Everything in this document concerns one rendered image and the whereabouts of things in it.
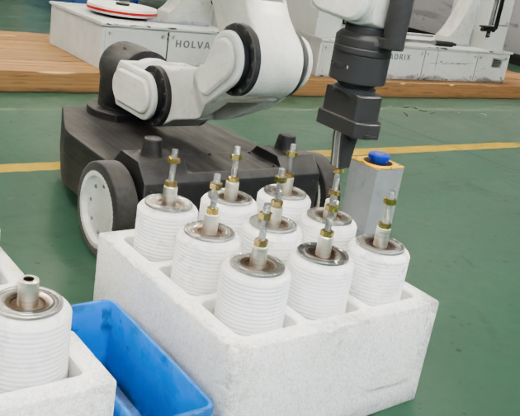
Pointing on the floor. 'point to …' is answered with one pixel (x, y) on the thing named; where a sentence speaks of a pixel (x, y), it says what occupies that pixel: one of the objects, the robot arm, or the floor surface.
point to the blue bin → (136, 364)
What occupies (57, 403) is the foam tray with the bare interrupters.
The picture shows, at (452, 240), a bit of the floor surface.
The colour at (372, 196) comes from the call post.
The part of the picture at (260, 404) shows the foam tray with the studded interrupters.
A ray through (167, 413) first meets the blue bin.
